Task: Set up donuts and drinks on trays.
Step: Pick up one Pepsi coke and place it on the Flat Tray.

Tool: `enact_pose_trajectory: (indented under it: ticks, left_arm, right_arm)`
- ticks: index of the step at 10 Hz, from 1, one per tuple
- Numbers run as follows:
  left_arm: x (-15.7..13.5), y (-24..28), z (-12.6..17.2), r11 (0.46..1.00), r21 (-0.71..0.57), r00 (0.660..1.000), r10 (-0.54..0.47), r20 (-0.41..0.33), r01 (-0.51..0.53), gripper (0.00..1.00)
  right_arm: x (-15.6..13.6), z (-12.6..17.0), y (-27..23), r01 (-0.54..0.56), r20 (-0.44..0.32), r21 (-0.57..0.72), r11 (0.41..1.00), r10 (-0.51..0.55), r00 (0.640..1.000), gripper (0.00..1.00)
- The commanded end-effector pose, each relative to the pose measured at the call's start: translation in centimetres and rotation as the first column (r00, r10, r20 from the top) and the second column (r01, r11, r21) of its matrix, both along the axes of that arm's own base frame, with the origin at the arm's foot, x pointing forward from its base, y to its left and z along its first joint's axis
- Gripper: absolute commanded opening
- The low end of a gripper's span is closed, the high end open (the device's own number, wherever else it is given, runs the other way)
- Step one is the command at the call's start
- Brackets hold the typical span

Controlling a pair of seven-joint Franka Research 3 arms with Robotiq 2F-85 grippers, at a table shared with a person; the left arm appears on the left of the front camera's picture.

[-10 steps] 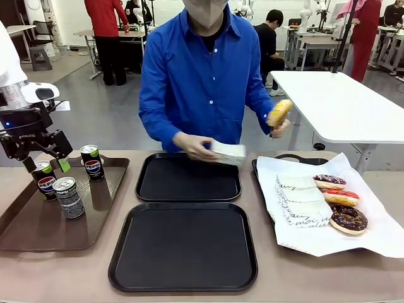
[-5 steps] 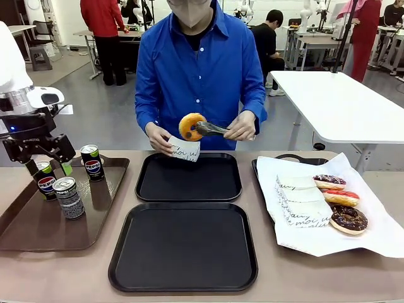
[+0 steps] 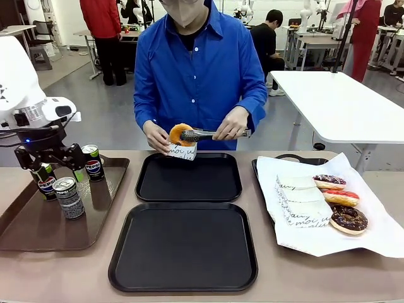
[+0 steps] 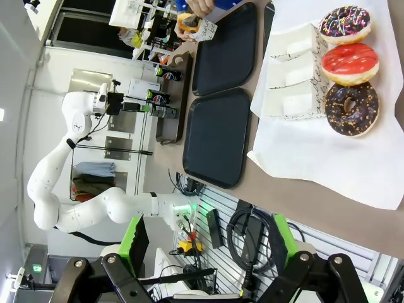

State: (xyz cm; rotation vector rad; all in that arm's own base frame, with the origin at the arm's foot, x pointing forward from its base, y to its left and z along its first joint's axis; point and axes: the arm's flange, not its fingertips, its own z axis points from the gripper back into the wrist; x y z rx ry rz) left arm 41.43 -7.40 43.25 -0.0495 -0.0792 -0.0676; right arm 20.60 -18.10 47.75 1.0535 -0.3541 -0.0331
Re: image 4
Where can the green-top Pepsi can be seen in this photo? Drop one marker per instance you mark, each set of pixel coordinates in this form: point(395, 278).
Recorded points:
point(158, 97)
point(168, 73)

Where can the yellow emergency stop box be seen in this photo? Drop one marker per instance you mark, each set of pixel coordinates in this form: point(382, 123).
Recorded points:
point(189, 249)

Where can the white slatted panel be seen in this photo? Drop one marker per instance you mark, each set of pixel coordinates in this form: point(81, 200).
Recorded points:
point(221, 262)

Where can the black power adapter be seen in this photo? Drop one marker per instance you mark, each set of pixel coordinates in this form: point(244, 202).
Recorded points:
point(251, 224)

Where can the white device housing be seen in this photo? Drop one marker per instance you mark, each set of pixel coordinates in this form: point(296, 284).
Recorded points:
point(164, 262)

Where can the green exit sign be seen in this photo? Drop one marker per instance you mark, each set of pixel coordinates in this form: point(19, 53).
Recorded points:
point(36, 268)

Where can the white paper sheet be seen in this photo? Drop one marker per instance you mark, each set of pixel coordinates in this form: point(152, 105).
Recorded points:
point(315, 158)

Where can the chocolate donut with coloured sprinkles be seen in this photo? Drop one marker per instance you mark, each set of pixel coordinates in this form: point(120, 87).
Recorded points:
point(344, 31)

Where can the yellow glazed donut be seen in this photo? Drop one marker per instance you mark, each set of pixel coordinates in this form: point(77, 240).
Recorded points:
point(183, 25)

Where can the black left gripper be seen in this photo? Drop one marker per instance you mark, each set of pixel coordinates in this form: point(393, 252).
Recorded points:
point(114, 103)

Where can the doughnut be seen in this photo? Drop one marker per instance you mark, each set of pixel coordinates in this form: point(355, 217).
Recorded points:
point(296, 41)
point(290, 104)
point(206, 31)

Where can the white cardboard box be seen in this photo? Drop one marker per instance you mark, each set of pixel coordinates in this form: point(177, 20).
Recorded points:
point(142, 86)

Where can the person's left hand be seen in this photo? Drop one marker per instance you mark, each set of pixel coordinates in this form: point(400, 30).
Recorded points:
point(200, 6)

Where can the thin black rod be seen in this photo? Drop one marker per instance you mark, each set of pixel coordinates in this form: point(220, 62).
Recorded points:
point(183, 276)

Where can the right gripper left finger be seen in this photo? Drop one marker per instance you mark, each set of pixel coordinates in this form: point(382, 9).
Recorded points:
point(132, 246)

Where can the black plastic tray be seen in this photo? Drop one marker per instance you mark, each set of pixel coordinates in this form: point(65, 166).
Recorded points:
point(225, 47)
point(217, 139)

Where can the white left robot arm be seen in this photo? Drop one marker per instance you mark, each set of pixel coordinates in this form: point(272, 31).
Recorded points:
point(47, 176)

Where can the brown plastic tray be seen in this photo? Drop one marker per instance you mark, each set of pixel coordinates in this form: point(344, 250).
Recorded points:
point(186, 94)

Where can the red glazed donut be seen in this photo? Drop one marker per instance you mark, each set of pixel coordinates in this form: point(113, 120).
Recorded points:
point(350, 67)

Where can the blue folded cloth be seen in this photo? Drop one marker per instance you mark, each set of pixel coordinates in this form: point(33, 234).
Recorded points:
point(94, 168)

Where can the white paper donut box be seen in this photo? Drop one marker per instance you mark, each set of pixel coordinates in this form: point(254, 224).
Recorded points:
point(293, 72)

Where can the black grey Pepsi can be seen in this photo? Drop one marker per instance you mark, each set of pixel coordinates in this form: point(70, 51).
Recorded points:
point(164, 112)

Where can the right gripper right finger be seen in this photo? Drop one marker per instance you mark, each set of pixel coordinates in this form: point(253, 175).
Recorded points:
point(284, 246)

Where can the person in blue shirt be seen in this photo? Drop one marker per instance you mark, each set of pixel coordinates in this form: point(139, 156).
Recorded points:
point(225, 3)

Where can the black stand rod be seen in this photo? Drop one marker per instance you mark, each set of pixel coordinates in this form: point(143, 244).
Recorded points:
point(139, 152)

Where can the flat black rectangular box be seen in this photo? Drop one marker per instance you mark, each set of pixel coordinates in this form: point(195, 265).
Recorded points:
point(214, 227)

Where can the person's right hand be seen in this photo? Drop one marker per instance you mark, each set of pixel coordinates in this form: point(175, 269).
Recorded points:
point(183, 35)

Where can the chocolate donut with nut bits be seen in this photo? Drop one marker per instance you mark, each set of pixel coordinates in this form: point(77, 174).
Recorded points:
point(363, 110)

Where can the olive green jacket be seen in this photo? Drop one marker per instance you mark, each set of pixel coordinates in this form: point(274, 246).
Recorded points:
point(91, 184)

